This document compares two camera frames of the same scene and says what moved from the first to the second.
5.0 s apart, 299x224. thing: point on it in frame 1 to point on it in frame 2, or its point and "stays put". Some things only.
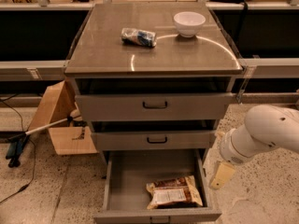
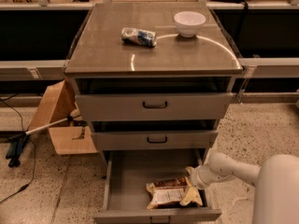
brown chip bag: (178, 192) stays put
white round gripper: (230, 149) to (198, 175)
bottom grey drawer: (126, 174) stays put
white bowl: (188, 23) stays put
